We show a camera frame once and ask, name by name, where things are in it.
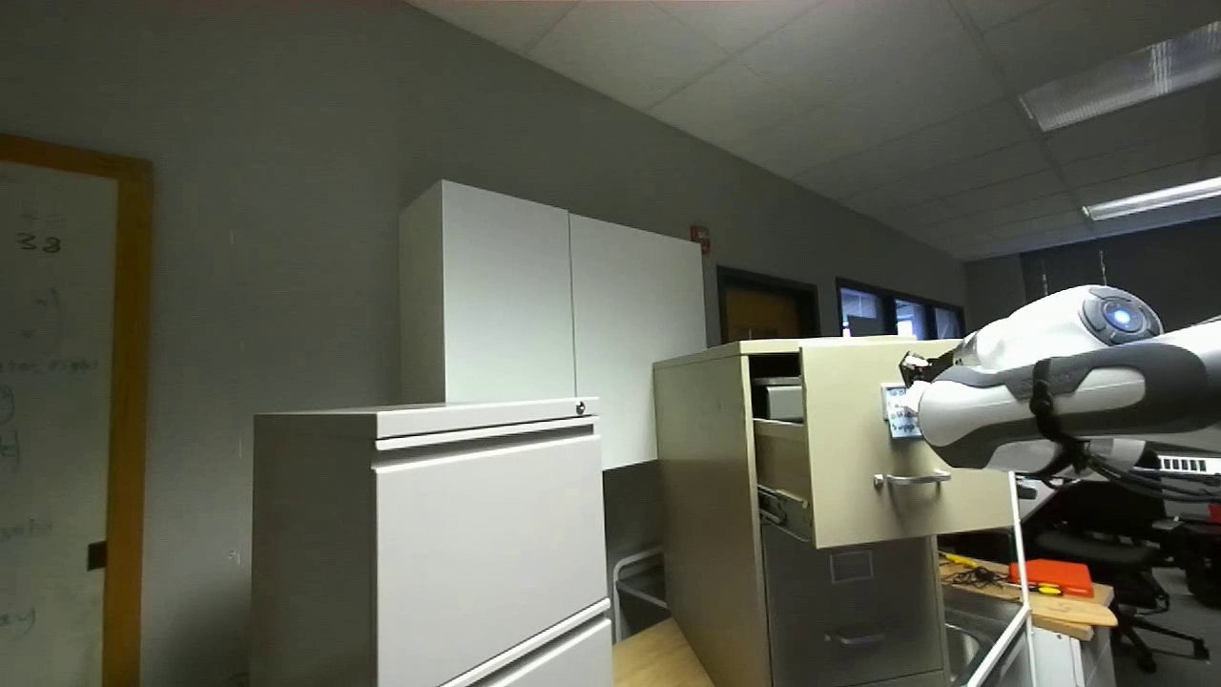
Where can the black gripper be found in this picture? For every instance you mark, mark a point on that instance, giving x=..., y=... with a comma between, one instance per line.
x=925, y=364

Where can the white and gray robot arm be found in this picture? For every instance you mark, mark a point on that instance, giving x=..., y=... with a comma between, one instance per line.
x=1081, y=382

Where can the drawer label holder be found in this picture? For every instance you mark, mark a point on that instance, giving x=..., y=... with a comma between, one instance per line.
x=854, y=565
x=897, y=415

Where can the beige filing cabinet drawer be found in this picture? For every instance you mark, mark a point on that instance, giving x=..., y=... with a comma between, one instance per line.
x=844, y=444

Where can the files in drawer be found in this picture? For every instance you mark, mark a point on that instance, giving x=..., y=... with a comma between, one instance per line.
x=782, y=399

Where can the lower drawer label holder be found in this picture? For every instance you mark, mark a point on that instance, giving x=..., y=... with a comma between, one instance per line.
x=854, y=565

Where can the beige metal filing cabinet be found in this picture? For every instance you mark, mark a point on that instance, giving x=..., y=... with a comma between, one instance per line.
x=713, y=508

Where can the tall white cabinet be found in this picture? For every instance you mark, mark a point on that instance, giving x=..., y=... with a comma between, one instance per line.
x=509, y=293

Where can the gray lateral file cabinet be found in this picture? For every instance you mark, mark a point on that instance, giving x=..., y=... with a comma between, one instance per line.
x=423, y=547

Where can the dark window row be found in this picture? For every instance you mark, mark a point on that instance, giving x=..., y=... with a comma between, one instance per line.
x=897, y=311

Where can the dark wooden door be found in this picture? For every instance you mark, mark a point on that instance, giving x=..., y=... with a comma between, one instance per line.
x=763, y=308

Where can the orange tool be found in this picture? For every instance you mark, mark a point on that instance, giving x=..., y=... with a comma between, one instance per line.
x=1055, y=575

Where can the black office chair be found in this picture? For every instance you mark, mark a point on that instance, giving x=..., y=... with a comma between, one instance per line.
x=1126, y=547

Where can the narrow ceiling light panel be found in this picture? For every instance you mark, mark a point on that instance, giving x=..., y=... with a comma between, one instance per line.
x=1150, y=199

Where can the wooden workbench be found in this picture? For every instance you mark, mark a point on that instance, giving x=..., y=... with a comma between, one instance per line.
x=1075, y=614

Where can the large ceiling light panel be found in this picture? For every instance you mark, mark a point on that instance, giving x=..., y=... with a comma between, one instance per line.
x=1118, y=77

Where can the white metal tube frame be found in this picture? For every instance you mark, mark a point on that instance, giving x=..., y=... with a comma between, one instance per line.
x=1018, y=598

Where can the whiteboard with wooden frame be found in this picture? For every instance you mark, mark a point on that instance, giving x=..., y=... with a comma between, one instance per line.
x=127, y=423

